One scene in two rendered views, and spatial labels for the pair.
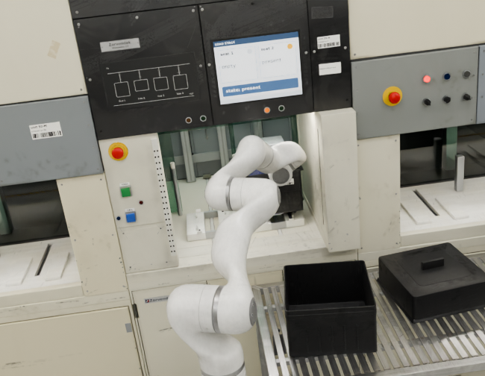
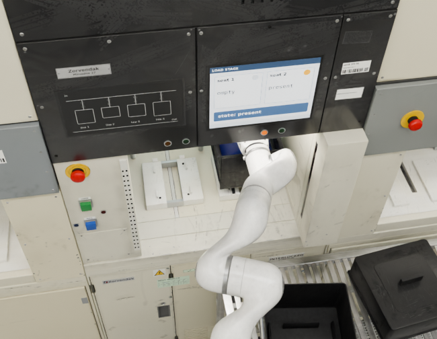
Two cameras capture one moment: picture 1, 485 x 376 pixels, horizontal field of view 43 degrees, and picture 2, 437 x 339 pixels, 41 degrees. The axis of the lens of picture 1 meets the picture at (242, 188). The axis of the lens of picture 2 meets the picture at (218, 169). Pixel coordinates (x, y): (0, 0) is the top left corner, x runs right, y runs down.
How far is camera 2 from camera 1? 111 cm
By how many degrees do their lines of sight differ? 28
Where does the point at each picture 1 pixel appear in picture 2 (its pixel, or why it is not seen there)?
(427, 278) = (405, 300)
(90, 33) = (42, 59)
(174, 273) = (137, 261)
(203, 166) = not seen: hidden behind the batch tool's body
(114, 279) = (70, 270)
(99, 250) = (54, 250)
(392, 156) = (392, 167)
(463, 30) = not seen: outside the picture
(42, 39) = not seen: outside the picture
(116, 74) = (77, 101)
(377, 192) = (365, 196)
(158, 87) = (132, 114)
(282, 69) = (292, 94)
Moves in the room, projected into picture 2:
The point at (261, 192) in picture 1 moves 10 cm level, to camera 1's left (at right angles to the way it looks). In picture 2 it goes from (266, 293) to (226, 297)
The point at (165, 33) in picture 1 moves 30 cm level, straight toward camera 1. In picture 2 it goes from (147, 59) to (167, 153)
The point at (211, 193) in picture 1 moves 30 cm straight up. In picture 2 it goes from (205, 281) to (205, 210)
